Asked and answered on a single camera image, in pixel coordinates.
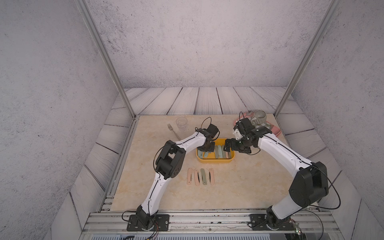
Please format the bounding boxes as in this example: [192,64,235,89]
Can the sage folding knife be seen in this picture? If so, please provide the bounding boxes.
[218,145,225,159]

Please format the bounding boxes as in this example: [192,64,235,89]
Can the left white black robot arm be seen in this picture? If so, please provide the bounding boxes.
[136,126,220,229]

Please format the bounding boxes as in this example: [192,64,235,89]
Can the olive green folding knife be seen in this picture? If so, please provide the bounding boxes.
[201,169,208,186]

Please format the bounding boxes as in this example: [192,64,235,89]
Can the clear drinking glass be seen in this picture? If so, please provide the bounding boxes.
[176,117,188,132]

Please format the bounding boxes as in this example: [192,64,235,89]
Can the yellow plastic storage box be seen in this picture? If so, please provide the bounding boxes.
[196,138,236,164]

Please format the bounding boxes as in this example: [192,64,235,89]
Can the left aluminium frame post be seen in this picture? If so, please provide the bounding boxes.
[75,0,136,119]

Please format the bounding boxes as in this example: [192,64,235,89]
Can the right aluminium frame post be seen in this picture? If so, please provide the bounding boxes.
[274,0,342,117]

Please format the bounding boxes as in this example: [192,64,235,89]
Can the aluminium front rail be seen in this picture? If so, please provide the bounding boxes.
[80,209,344,240]

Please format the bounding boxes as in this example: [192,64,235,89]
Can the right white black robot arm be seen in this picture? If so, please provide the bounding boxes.
[230,127,329,230]

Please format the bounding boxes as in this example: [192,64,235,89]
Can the grey green folding knife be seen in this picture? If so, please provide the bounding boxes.
[215,146,220,159]

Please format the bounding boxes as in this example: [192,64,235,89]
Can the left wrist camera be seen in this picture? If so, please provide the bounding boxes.
[206,124,220,141]

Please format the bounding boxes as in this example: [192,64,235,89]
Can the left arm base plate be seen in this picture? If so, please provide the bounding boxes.
[127,214,170,232]

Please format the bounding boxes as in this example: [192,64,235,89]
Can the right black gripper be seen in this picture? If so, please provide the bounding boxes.
[222,136,253,154]

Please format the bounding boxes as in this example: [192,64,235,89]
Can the silver metal fork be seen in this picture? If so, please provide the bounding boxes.
[167,124,181,141]

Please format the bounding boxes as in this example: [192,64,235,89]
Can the pink cutting board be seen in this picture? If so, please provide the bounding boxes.
[234,111,281,137]

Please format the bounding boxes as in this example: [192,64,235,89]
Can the aluminium frame post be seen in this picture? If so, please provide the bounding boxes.
[274,0,342,117]
[75,0,136,119]

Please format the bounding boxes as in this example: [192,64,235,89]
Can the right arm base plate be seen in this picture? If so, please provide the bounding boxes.
[247,214,295,231]

